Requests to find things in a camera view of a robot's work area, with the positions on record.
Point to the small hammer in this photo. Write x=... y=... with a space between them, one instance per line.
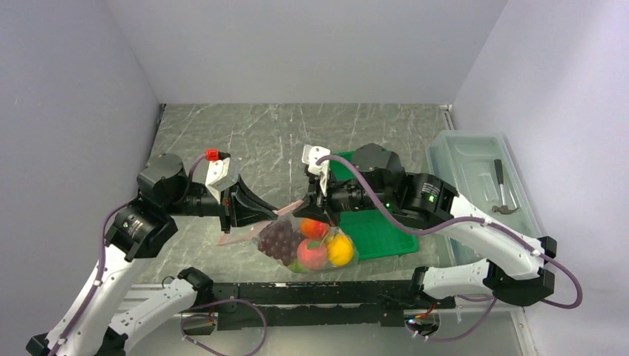
x=499 y=174

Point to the green plastic tray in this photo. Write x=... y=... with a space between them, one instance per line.
x=374 y=236

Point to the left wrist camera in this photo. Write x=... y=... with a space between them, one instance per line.
x=223 y=172

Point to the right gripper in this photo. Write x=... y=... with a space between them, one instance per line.
x=317 y=212

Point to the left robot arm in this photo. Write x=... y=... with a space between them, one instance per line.
x=93 y=325

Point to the clear zip top bag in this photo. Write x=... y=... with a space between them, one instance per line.
x=250 y=233

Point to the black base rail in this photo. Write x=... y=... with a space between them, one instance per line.
x=387 y=303

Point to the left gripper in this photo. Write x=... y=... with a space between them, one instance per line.
x=240 y=206

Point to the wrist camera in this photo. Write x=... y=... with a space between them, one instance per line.
x=223 y=172
x=312 y=157

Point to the clear plastic storage box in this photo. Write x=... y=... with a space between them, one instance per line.
x=465 y=160

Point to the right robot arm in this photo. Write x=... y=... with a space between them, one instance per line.
x=426 y=208

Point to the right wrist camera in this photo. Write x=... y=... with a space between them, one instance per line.
x=312 y=157

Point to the pink peach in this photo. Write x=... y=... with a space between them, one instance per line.
x=312 y=254

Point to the yellow lemon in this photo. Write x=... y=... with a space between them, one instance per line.
x=340 y=250

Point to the red orange mango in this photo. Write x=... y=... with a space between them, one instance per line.
x=313 y=229

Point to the dark purple grapes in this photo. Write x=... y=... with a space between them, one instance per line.
x=280 y=241

